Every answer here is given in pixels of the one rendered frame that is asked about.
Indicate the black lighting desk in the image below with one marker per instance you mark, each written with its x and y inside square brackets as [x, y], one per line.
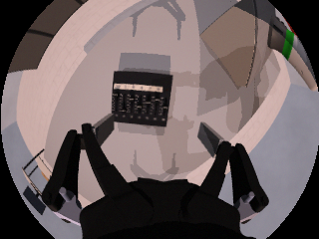
[136, 90]

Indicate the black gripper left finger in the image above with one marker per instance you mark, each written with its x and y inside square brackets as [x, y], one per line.
[61, 190]

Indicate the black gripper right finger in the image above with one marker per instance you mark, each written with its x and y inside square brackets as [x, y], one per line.
[248, 196]

